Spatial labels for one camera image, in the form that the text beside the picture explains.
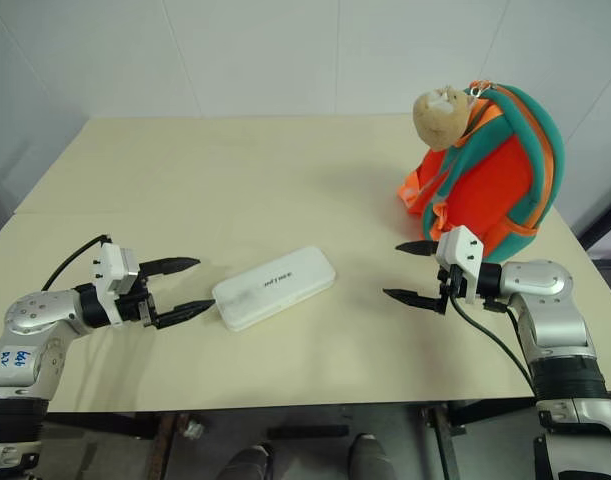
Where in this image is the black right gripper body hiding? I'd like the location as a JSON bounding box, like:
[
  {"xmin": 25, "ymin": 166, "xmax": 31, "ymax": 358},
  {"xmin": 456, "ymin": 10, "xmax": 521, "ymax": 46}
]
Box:
[{"xmin": 436, "ymin": 263, "xmax": 462, "ymax": 316}]

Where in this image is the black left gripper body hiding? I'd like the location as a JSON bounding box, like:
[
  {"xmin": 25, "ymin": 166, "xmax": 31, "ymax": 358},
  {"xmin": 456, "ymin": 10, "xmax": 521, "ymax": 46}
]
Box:
[{"xmin": 113, "ymin": 270, "xmax": 159, "ymax": 329}]

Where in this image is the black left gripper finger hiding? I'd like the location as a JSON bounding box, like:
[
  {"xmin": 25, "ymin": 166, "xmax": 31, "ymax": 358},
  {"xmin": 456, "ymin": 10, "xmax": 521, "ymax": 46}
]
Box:
[
  {"xmin": 153, "ymin": 298, "xmax": 215, "ymax": 331},
  {"xmin": 137, "ymin": 256, "xmax": 202, "ymax": 279}
]

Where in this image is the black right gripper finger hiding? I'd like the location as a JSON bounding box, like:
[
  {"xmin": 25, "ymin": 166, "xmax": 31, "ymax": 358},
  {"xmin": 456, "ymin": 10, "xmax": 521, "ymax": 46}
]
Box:
[
  {"xmin": 395, "ymin": 240, "xmax": 440, "ymax": 259},
  {"xmin": 382, "ymin": 287, "xmax": 447, "ymax": 315}
]

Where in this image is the white rectangular case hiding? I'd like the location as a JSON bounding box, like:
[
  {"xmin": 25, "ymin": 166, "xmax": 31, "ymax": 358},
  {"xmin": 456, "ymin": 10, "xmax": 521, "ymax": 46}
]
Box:
[{"xmin": 211, "ymin": 244, "xmax": 337, "ymax": 332}]

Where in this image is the orange and green plush backpack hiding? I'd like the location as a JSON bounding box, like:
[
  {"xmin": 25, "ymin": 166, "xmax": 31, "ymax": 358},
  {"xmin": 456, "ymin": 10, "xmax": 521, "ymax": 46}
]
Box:
[{"xmin": 396, "ymin": 79, "xmax": 566, "ymax": 263}]

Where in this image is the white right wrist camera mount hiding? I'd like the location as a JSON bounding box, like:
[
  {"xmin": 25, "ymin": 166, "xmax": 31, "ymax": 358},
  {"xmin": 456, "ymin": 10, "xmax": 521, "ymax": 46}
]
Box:
[{"xmin": 435, "ymin": 225, "xmax": 486, "ymax": 305}]

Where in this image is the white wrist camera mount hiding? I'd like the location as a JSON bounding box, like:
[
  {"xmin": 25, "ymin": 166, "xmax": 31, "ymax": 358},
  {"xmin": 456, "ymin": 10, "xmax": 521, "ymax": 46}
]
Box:
[
  {"xmin": 435, "ymin": 225, "xmax": 486, "ymax": 305},
  {"xmin": 90, "ymin": 242, "xmax": 141, "ymax": 326}
]

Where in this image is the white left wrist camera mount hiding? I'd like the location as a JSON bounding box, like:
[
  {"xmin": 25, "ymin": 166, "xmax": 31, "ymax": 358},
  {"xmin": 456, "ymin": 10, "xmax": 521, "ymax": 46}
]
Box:
[{"xmin": 90, "ymin": 242, "xmax": 141, "ymax": 326}]

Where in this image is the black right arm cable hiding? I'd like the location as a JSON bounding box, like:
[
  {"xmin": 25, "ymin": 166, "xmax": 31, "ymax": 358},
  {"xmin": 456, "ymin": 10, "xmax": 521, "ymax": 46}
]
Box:
[{"xmin": 447, "ymin": 294, "xmax": 537, "ymax": 399}]

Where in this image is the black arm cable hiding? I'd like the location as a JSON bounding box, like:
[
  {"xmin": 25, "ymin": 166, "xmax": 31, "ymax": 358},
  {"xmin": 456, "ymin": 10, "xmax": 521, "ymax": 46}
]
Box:
[
  {"xmin": 41, "ymin": 233, "xmax": 111, "ymax": 293},
  {"xmin": 447, "ymin": 294, "xmax": 537, "ymax": 399}
]

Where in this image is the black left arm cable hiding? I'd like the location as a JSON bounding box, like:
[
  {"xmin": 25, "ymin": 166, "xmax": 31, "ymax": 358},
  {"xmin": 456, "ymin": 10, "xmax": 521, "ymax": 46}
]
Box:
[{"xmin": 41, "ymin": 233, "xmax": 111, "ymax": 293}]

